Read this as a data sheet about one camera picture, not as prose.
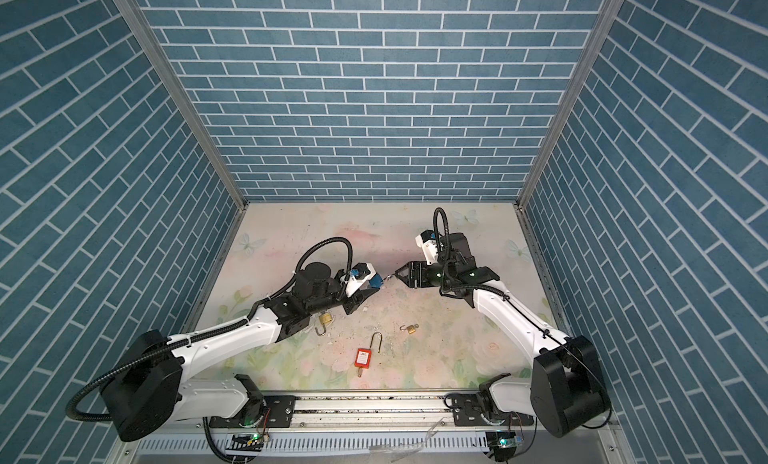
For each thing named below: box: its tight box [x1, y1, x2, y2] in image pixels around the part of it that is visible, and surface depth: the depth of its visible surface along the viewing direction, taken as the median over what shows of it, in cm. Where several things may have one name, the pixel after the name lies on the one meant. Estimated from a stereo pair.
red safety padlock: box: [354, 331, 383, 378], surface depth 82 cm
